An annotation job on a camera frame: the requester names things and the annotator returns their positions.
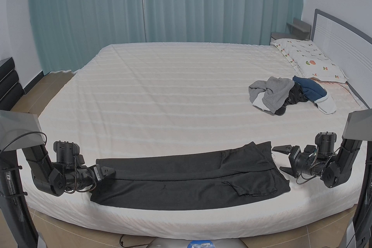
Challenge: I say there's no grey bedside table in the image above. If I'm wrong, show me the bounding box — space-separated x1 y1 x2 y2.
270 18 312 43

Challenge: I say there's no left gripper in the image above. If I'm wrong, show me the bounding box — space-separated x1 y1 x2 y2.
66 164 104 192

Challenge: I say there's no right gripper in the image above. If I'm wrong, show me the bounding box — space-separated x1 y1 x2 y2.
272 145 325 179

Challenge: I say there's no black polo shirt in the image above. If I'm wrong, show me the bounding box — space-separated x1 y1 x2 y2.
90 141 291 210

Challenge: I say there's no black chest of drawers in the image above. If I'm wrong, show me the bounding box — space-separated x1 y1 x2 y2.
0 57 25 111

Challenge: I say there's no bed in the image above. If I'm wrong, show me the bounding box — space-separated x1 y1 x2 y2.
16 9 372 240

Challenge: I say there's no white printed pillow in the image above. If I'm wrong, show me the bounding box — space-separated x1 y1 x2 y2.
270 38 349 84

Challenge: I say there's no pile of clothes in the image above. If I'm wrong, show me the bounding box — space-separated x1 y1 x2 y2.
248 75 338 116

